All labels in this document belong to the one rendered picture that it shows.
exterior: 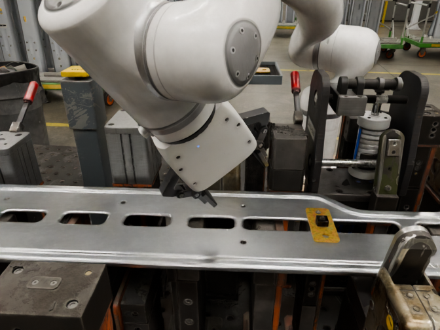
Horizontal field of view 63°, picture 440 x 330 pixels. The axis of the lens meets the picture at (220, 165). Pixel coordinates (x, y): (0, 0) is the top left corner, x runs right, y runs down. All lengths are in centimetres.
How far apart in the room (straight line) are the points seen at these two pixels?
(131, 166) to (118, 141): 5
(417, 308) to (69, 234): 46
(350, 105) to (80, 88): 56
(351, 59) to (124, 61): 76
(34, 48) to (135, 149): 441
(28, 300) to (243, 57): 35
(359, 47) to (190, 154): 67
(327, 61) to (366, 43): 10
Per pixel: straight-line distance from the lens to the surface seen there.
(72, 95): 88
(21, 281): 50
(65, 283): 47
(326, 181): 78
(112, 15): 28
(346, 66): 99
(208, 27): 26
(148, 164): 67
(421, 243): 44
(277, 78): 75
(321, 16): 82
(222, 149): 42
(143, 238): 55
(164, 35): 27
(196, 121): 35
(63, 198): 69
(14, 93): 319
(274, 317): 64
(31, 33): 501
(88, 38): 29
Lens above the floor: 134
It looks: 27 degrees down
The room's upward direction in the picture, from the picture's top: straight up
